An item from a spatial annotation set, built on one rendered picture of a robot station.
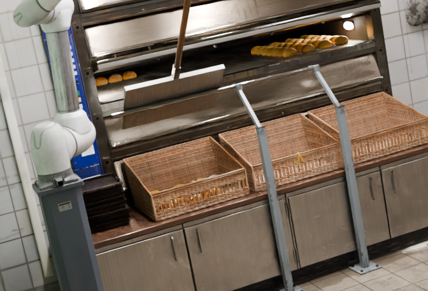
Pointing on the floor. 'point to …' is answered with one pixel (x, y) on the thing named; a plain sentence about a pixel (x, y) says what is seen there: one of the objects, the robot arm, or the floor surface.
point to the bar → (366, 265)
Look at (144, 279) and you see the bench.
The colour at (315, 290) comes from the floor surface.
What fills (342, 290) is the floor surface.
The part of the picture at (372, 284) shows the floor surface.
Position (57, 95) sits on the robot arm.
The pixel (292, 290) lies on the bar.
